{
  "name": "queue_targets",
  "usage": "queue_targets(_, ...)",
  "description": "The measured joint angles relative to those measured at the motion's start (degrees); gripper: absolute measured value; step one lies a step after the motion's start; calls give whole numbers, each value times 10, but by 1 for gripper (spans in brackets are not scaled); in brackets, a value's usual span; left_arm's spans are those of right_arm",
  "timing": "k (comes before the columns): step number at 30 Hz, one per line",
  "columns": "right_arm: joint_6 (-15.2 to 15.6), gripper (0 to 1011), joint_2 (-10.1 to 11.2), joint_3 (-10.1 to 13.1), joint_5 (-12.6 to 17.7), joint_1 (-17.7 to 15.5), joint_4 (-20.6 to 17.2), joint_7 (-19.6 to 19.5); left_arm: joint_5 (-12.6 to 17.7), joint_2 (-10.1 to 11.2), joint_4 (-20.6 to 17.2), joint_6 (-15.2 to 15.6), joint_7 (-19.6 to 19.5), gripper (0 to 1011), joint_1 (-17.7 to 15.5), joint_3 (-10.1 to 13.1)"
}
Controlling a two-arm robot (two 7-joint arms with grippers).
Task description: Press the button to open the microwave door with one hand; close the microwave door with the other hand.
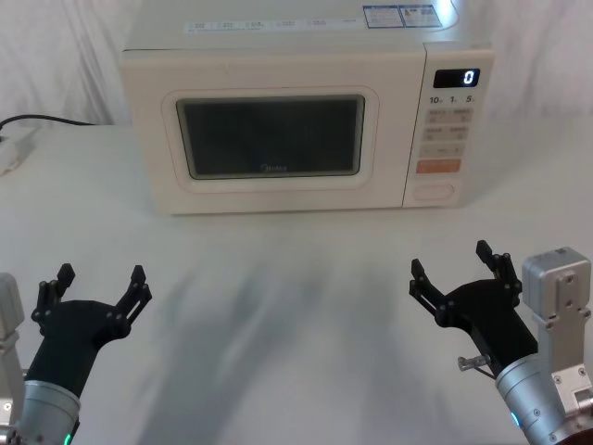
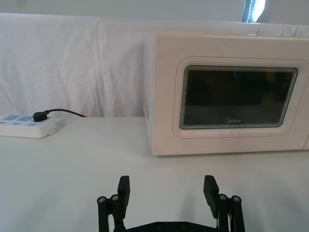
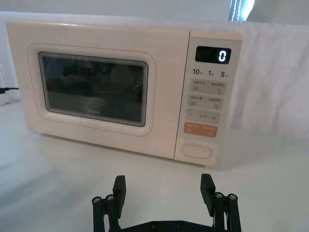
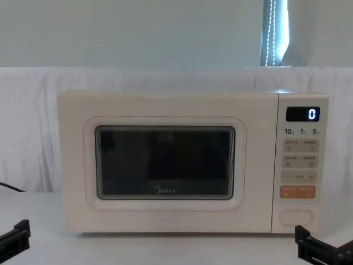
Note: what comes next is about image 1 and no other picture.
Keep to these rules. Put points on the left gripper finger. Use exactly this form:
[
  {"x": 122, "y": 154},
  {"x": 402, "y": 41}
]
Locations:
[
  {"x": 134, "y": 294},
  {"x": 46, "y": 301}
]

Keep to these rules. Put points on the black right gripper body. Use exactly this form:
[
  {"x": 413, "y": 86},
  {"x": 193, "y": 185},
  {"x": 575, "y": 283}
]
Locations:
[{"x": 491, "y": 315}]

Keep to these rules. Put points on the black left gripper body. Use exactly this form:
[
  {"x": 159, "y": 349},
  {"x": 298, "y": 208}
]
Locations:
[{"x": 74, "y": 334}]

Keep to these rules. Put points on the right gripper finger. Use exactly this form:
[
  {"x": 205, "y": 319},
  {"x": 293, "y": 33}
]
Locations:
[
  {"x": 428, "y": 292},
  {"x": 502, "y": 271}
]

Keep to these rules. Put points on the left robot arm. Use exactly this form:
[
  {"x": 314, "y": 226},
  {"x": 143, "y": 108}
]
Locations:
[{"x": 46, "y": 412}]

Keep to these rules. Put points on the white table cloth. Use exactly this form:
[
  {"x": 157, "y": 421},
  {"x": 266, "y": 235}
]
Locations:
[{"x": 287, "y": 324}]

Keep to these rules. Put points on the cream microwave oven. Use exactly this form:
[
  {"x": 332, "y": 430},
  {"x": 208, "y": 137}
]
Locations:
[{"x": 148, "y": 139}]

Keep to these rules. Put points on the white power strip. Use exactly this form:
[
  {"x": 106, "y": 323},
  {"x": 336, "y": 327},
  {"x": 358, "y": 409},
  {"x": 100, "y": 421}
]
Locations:
[{"x": 16, "y": 148}]

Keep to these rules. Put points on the white curtain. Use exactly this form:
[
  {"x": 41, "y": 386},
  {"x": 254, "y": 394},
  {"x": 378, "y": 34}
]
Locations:
[{"x": 55, "y": 55}]

